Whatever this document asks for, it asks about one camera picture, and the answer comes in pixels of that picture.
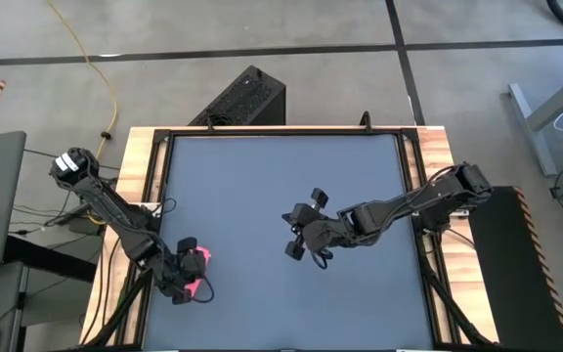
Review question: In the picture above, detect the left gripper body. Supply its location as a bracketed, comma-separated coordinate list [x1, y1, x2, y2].
[155, 253, 200, 299]

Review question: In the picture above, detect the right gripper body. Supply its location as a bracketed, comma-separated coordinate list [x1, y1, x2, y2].
[302, 218, 352, 251]

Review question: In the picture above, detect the pink fluffy towel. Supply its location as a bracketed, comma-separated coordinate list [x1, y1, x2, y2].
[184, 245, 213, 298]

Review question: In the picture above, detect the wooden table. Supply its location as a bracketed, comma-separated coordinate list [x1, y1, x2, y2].
[79, 125, 501, 352]

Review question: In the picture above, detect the black computer tower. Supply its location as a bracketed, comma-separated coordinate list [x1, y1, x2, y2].
[187, 64, 288, 128]

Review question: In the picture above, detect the large black orange-edged mat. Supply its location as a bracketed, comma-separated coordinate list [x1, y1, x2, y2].
[466, 185, 563, 352]

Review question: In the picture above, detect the grey desk leg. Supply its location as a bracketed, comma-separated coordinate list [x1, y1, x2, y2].
[507, 62, 563, 178]

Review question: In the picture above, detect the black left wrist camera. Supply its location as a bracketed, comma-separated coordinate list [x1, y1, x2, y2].
[179, 249, 208, 281]

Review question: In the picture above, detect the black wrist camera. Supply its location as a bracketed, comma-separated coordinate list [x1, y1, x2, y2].
[281, 203, 323, 234]
[179, 249, 208, 281]

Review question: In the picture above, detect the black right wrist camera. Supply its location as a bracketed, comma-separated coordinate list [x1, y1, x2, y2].
[281, 203, 323, 234]

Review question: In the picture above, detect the dark gripper cable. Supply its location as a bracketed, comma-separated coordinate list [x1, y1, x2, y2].
[194, 275, 216, 305]
[309, 247, 334, 271]

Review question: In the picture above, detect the black table frame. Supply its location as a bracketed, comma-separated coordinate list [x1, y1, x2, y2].
[137, 126, 461, 352]

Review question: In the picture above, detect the yellow cable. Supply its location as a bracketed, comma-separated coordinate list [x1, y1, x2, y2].
[45, 0, 119, 160]

